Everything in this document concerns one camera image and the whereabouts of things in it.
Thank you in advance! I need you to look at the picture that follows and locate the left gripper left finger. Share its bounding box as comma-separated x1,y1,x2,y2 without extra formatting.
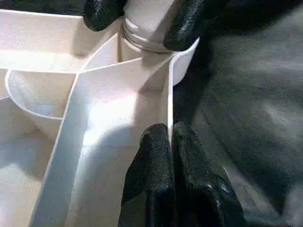
120,122,177,227

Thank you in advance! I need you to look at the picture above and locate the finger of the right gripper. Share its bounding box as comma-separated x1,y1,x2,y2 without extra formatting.
83,0,125,32
162,0,207,52

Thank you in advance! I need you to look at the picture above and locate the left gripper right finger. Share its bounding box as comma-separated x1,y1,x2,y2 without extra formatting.
172,121,247,227

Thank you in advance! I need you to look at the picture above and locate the white plastic table top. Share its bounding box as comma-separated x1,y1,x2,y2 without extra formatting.
0,9,201,227

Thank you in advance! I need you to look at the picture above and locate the white plastic table leg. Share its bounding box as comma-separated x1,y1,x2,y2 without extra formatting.
121,0,181,54

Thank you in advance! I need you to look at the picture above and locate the black plastic mat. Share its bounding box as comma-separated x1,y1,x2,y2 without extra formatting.
0,0,303,227

